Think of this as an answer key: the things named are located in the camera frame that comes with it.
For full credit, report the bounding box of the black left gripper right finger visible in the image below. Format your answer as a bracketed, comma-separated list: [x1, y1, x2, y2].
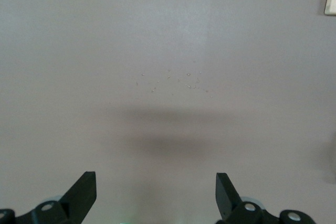
[215, 173, 316, 224]

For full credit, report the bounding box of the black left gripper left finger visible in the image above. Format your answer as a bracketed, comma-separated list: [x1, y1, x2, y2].
[0, 171, 97, 224]

